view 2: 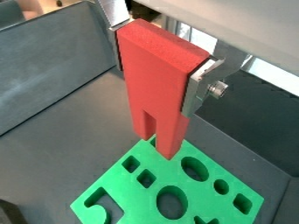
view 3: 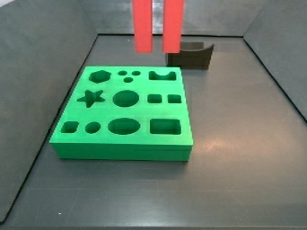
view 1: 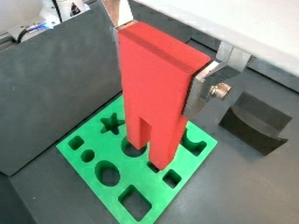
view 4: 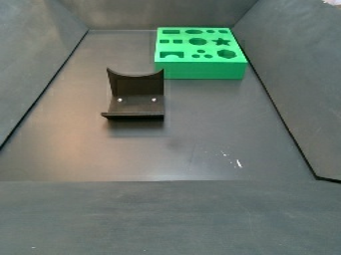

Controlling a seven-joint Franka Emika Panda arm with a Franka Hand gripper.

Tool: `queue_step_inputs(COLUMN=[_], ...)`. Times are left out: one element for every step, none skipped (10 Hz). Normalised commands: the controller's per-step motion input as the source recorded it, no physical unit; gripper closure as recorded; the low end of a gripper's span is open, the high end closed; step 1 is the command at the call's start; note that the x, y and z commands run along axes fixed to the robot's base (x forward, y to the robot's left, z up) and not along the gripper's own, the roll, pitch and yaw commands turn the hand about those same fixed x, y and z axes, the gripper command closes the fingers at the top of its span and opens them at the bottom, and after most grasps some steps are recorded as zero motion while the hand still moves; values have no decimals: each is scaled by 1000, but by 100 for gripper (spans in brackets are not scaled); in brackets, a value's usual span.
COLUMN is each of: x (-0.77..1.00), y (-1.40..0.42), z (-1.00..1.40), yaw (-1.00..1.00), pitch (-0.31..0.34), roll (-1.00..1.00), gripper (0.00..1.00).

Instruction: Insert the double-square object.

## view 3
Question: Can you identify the green shape-sorter block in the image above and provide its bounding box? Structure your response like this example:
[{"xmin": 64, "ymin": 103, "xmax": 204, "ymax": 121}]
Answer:
[{"xmin": 49, "ymin": 66, "xmax": 193, "ymax": 162}]

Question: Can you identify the black curved block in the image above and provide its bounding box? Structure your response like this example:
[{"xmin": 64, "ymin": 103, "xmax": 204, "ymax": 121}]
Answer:
[{"xmin": 165, "ymin": 41, "xmax": 215, "ymax": 70}]

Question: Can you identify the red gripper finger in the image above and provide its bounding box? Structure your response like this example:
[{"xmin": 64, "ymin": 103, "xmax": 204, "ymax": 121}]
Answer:
[
  {"xmin": 163, "ymin": 0, "xmax": 184, "ymax": 53},
  {"xmin": 132, "ymin": 0, "xmax": 152, "ymax": 53}
]

